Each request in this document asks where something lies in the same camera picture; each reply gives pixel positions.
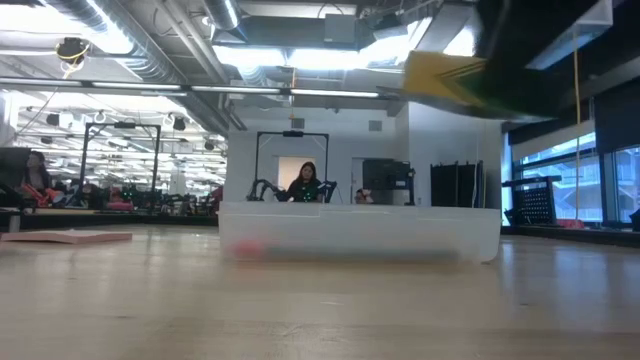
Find black yellow cable reel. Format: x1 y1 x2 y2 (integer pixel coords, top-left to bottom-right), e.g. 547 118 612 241
54 36 92 66

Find black background rig frame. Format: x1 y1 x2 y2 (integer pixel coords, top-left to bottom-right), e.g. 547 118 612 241
254 130 330 201
79 122 162 209

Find clear plastic pencil case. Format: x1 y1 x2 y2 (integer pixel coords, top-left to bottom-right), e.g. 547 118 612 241
217 201 502 265

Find yellow hanging cable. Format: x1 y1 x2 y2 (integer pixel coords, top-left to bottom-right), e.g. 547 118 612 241
571 29 584 221

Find black cabinet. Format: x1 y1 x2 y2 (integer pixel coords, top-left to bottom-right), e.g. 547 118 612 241
362 158 417 206

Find silver round air duct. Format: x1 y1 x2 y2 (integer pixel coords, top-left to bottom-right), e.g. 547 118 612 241
202 0 242 32

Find grey ceiling junction box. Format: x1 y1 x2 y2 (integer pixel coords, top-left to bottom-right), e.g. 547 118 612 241
323 13 357 45

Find pink sticky note pad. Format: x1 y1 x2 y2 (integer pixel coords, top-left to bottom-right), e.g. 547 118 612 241
0 229 134 246

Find black perforated cart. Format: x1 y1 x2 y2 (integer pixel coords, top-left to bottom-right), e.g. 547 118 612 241
501 174 565 227

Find yellow green crayon box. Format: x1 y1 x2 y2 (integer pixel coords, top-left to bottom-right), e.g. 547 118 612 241
402 48 501 120

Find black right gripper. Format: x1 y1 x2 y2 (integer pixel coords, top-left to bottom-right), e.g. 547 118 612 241
477 0 601 119

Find long ceiling light bar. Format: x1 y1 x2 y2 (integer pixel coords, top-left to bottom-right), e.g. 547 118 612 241
0 77 381 100

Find black monitor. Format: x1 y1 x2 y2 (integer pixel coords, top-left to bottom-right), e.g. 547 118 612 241
0 146 31 209

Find black folding panels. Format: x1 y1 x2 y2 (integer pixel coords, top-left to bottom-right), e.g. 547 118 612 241
429 160 485 225

